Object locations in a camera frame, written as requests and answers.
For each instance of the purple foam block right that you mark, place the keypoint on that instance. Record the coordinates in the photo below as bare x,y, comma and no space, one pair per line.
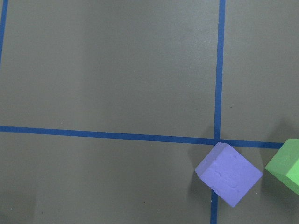
228,173

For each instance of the green foam block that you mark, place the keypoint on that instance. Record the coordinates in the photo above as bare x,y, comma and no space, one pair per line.
284,165

